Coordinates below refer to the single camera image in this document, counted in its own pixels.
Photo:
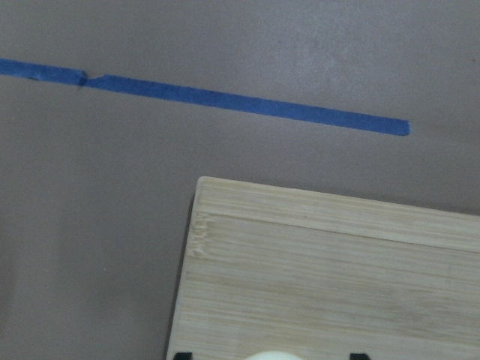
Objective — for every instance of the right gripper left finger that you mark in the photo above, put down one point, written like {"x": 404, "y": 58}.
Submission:
{"x": 183, "y": 356}

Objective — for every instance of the white steamed bun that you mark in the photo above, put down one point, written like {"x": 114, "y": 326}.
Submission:
{"x": 273, "y": 355}

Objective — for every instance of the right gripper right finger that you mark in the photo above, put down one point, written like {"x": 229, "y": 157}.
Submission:
{"x": 357, "y": 356}

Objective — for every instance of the wooden cutting board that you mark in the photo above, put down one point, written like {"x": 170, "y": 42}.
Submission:
{"x": 324, "y": 276}

